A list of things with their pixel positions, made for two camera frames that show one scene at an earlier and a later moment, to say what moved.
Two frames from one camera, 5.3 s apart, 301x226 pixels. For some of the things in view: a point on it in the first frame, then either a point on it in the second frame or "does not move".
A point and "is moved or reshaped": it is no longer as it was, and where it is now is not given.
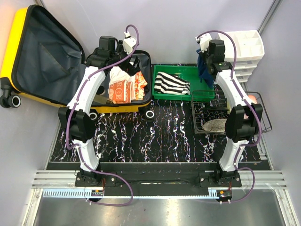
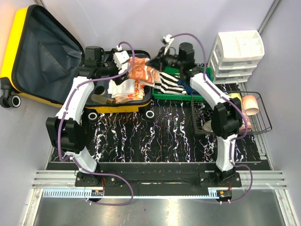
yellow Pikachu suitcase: x=42 y=62 does not move
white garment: x=117 y=74 is moved or reshaped
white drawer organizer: x=249 y=48 does not move
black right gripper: x=205 y=52 -> x=158 y=62
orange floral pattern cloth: x=140 y=84 does not move
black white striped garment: x=168 y=84 does not move
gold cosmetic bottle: x=103 y=100 does not move
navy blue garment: x=204 y=75 is moved or reshaped
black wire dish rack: x=209 y=111 does not move
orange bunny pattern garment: x=120 y=92 -> x=140 y=71
